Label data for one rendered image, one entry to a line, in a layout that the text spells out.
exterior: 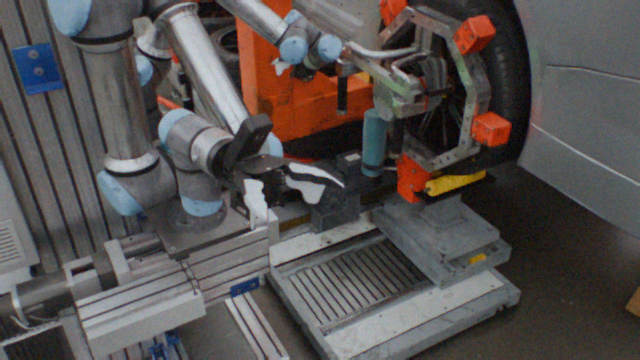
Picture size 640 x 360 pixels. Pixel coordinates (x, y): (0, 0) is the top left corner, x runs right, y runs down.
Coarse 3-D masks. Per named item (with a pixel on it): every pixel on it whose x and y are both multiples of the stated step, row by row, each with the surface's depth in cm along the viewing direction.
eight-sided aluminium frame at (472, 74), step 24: (408, 24) 195; (432, 24) 178; (456, 24) 172; (384, 48) 207; (456, 48) 171; (480, 72) 171; (480, 96) 170; (408, 144) 211; (480, 144) 182; (432, 168) 199
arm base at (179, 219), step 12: (168, 204) 139; (180, 204) 135; (168, 216) 139; (180, 216) 137; (192, 216) 136; (204, 216) 136; (216, 216) 139; (180, 228) 137; (192, 228) 137; (204, 228) 138
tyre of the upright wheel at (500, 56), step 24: (432, 0) 187; (456, 0) 177; (480, 0) 176; (504, 0) 179; (504, 24) 171; (504, 48) 169; (504, 72) 169; (528, 72) 173; (504, 96) 171; (528, 96) 174; (528, 120) 178; (504, 144) 180; (456, 168) 201; (480, 168) 191
